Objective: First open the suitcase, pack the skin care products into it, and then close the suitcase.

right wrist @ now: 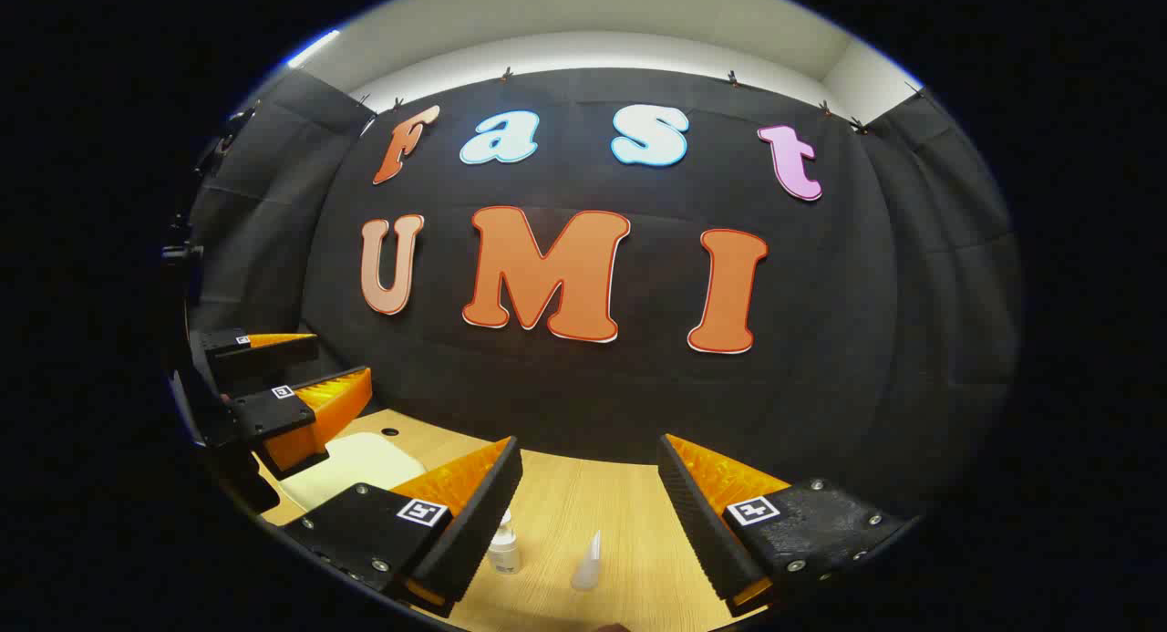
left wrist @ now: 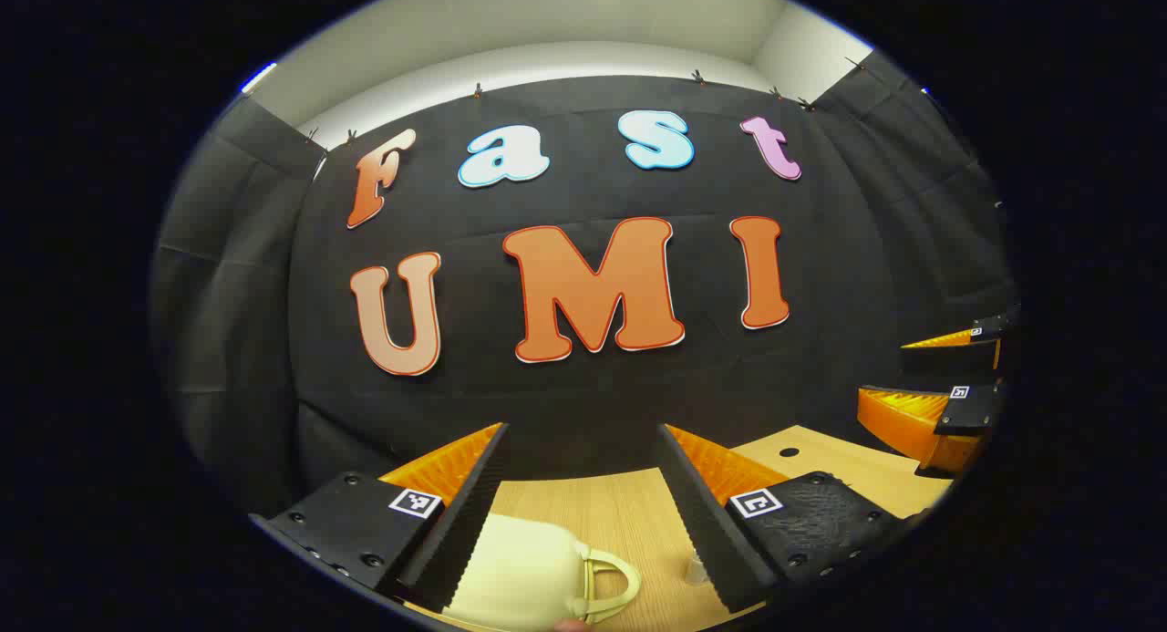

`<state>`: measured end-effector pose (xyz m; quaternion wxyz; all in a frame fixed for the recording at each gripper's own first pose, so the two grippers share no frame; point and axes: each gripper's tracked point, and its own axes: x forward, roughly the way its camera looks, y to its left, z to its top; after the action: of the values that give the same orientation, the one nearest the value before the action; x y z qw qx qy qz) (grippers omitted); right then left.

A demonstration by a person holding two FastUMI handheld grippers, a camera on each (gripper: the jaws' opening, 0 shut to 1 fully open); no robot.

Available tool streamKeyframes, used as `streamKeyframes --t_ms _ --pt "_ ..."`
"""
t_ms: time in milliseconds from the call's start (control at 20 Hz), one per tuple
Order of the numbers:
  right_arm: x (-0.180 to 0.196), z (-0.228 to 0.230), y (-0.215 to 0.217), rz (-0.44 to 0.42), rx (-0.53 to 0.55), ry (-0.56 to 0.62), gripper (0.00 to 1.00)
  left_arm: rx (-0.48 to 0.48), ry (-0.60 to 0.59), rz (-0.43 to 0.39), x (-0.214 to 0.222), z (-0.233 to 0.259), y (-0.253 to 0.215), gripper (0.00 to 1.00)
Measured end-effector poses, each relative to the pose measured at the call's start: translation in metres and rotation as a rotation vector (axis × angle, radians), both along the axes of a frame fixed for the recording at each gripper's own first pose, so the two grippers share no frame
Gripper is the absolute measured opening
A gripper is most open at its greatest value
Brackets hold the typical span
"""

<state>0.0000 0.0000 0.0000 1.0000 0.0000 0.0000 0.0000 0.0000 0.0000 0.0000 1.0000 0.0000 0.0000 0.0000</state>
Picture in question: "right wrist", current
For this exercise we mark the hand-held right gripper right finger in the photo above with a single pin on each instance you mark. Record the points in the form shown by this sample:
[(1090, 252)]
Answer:
[(697, 523)]

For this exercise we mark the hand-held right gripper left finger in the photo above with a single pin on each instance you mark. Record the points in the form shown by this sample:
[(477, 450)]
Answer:
[(474, 523)]

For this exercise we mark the white pump bottle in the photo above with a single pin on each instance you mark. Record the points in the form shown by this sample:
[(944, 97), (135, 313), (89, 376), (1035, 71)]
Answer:
[(504, 554)]

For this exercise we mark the white squeeze tube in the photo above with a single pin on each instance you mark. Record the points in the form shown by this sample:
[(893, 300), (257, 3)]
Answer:
[(588, 573)]

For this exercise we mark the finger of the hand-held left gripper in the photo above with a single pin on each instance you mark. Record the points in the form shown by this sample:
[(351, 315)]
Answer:
[(273, 418), (264, 357)]

